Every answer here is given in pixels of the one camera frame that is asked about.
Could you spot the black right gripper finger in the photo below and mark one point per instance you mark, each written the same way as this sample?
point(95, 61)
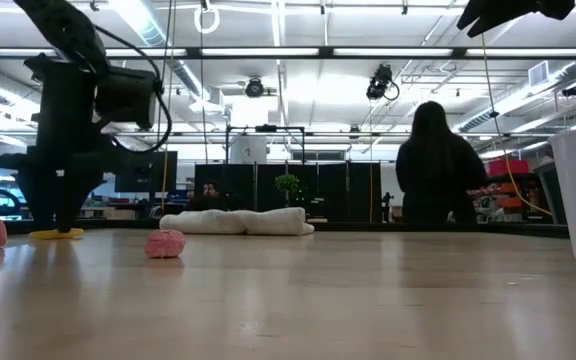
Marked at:
point(478, 12)
point(508, 12)

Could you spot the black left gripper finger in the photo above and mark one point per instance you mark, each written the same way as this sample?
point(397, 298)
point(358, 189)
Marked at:
point(75, 195)
point(38, 200)

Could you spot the yellow toy banana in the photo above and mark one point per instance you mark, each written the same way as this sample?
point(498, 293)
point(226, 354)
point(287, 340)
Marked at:
point(50, 234)

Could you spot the ribbed pink toy produce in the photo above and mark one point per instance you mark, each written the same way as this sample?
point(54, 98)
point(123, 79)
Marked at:
point(165, 244)

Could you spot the black monitor screen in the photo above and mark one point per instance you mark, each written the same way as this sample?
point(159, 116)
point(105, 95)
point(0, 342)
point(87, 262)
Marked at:
point(160, 172)

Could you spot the seated person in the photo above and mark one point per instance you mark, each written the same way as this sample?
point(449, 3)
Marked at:
point(210, 196)

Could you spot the red storage bin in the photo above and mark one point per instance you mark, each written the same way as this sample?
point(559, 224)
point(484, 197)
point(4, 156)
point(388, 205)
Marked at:
point(509, 166)

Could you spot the standing person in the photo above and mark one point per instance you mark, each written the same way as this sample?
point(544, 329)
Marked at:
point(435, 170)

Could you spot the white rolled towel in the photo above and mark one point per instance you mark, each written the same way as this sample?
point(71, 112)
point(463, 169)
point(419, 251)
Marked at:
point(248, 222)

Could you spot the white cylinder tank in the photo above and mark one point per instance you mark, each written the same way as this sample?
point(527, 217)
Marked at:
point(248, 149)

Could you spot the green potted plant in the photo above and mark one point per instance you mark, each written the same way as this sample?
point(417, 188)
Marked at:
point(288, 184)

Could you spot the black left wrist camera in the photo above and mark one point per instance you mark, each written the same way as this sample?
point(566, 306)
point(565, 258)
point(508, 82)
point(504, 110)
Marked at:
point(128, 97)

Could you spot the small black ceiling camera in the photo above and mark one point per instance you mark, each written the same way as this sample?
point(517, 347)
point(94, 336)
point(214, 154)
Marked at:
point(574, 89)

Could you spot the round black ceiling camera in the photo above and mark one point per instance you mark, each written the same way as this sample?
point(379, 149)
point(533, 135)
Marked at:
point(254, 87)

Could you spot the black partition wall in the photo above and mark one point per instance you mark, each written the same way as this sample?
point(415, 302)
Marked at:
point(333, 192)

